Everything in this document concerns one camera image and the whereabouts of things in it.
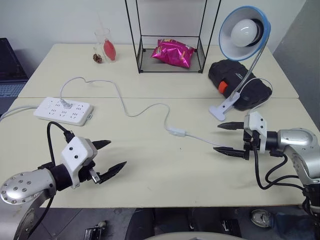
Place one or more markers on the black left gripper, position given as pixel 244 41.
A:
pixel 86 175

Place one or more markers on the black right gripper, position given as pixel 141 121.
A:
pixel 250 145

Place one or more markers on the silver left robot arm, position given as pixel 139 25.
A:
pixel 27 183

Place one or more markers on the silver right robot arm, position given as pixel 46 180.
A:
pixel 297 147

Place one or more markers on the blue clip-on desk lamp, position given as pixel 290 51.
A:
pixel 241 32

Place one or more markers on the white power strip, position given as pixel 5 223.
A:
pixel 62 113

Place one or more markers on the black orange pouch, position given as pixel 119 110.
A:
pixel 230 72

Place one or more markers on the white power plug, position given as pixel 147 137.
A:
pixel 65 104

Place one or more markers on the black box under table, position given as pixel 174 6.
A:
pixel 93 231

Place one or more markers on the grey rounded foot shape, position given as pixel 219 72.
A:
pixel 261 218

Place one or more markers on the pink foil snack bag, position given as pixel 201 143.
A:
pixel 172 53

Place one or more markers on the pale grey rounded body shape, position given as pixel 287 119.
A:
pixel 192 236

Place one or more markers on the white light bulb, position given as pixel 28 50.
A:
pixel 243 33

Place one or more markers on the red oval object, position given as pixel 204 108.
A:
pixel 110 50

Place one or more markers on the clear glass cup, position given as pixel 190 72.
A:
pixel 101 37

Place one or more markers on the dark laptop computer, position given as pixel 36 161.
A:
pixel 11 75

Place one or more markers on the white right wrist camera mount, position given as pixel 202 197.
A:
pixel 260 130

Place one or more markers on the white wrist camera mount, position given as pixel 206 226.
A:
pixel 260 130
pixel 75 151

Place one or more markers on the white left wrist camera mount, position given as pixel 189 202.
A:
pixel 75 151

